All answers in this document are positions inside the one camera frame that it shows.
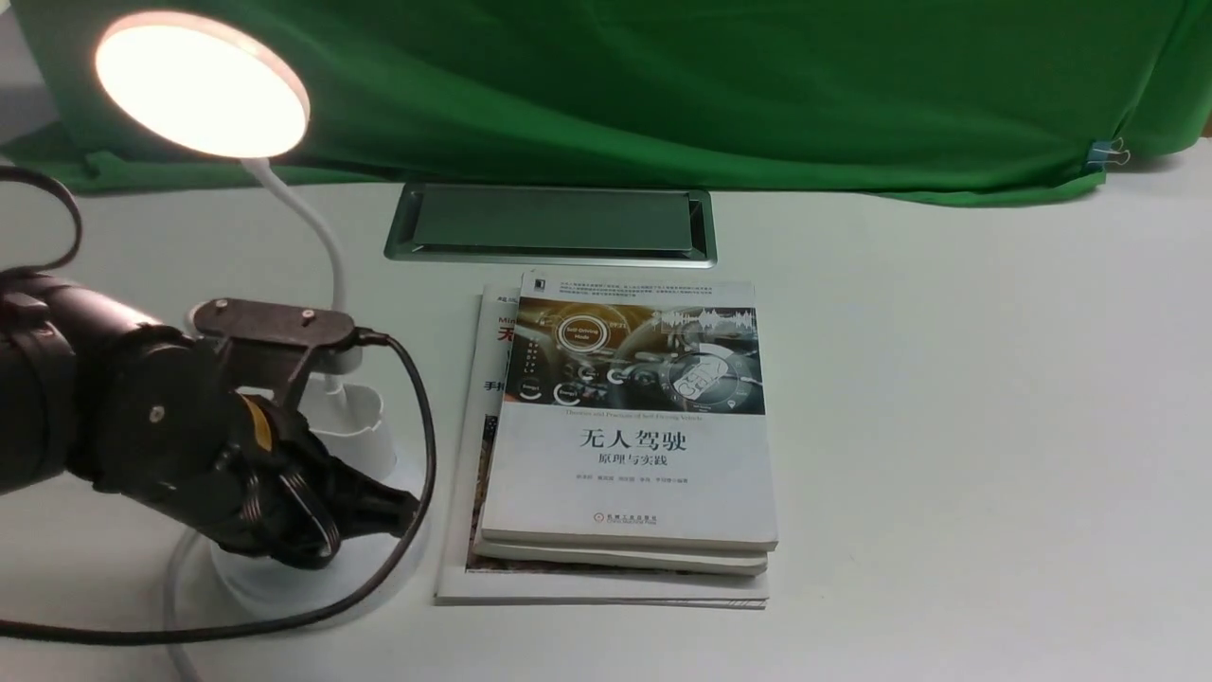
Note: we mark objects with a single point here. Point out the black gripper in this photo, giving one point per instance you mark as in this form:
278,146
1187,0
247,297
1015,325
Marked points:
209,434

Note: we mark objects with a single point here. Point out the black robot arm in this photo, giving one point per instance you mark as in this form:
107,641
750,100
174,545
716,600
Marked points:
47,323

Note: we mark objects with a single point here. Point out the white desk lamp with sockets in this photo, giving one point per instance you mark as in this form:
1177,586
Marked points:
212,89

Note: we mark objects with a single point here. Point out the bottom large thin book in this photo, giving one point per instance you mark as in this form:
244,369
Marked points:
467,579

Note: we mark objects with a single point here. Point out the top white autonomous driving book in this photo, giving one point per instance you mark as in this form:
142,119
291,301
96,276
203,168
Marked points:
633,415

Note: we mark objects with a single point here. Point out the middle white book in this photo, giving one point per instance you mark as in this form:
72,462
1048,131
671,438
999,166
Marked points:
517,556

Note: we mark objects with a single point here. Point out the green backdrop cloth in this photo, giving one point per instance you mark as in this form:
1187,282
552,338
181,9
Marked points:
951,103

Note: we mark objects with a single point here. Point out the blue binder clip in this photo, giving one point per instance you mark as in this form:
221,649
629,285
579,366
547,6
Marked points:
1107,154

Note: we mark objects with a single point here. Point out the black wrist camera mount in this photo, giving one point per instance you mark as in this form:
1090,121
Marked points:
275,348

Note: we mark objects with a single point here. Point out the silver desk cable hatch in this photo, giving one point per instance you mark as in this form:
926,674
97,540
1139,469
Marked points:
553,226

